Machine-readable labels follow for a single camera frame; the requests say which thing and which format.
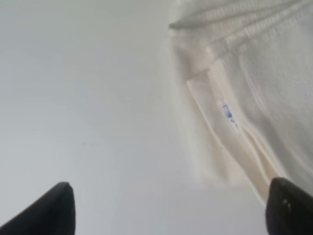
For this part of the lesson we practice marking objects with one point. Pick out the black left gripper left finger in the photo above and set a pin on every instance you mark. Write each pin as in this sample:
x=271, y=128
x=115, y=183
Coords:
x=51, y=214

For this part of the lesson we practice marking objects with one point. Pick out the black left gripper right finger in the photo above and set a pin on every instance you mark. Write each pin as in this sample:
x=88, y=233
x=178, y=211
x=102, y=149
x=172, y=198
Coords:
x=289, y=209

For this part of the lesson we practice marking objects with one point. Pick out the white towel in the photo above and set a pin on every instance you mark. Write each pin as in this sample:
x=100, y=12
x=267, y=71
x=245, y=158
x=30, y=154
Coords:
x=245, y=82

